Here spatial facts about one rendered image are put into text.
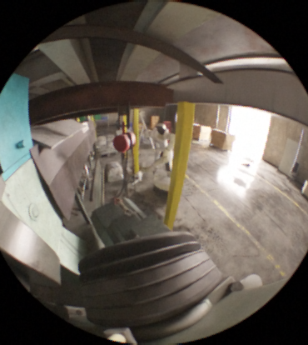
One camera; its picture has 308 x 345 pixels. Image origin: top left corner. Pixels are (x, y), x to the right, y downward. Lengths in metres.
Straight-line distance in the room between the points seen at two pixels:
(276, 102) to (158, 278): 0.62
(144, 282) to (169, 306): 0.04
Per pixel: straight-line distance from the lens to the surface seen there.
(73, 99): 0.98
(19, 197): 0.52
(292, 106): 0.57
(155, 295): 0.15
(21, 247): 0.37
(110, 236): 0.88
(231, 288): 0.27
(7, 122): 0.54
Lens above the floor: 1.58
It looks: 29 degrees down
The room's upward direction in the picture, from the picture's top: 3 degrees clockwise
